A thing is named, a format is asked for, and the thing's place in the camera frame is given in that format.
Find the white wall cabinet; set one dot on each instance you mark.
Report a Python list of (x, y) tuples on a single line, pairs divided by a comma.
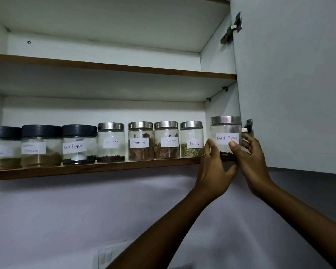
[(106, 27)]

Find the steel-lid jar of green seeds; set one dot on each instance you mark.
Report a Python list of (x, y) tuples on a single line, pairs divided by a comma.
[(191, 135)]

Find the black-lid jar of brown powder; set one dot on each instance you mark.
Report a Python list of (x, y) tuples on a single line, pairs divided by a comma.
[(42, 137)]

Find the white cabinet door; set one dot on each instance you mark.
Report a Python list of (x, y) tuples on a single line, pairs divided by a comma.
[(291, 81)]

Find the person's right hand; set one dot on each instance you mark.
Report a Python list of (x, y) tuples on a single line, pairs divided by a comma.
[(254, 168)]

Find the person's left hand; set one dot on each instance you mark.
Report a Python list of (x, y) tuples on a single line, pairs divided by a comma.
[(211, 176)]

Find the white wall switch plate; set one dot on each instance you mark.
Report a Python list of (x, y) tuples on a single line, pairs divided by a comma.
[(109, 254)]

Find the steel-lid jar of black grains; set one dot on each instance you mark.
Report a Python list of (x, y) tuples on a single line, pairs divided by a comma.
[(226, 128)]

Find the black-lid jar of yellow powder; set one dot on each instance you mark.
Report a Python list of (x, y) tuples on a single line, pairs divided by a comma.
[(4, 140)]

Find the person's left thumb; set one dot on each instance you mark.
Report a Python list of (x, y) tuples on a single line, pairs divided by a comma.
[(230, 170)]

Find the black-lid jar of black grains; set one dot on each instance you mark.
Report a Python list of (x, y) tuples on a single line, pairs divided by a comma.
[(79, 137)]

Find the person's left forearm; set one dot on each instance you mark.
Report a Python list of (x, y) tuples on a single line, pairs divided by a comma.
[(162, 235)]

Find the person's right forearm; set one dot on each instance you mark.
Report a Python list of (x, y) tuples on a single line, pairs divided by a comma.
[(302, 221)]

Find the steel-lid jar of brown sticks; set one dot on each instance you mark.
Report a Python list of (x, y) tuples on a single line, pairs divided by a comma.
[(167, 134), (141, 135)]

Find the metal cabinet hinge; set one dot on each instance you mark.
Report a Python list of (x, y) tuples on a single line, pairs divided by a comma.
[(249, 128), (231, 29)]

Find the person's right thumb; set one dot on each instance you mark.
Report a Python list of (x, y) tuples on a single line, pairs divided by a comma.
[(234, 150)]

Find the steel-lid jar of dark buds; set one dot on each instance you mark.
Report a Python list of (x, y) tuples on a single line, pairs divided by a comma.
[(111, 134)]

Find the wood-edged white shelf board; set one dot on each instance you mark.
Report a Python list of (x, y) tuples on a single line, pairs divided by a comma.
[(106, 81)]

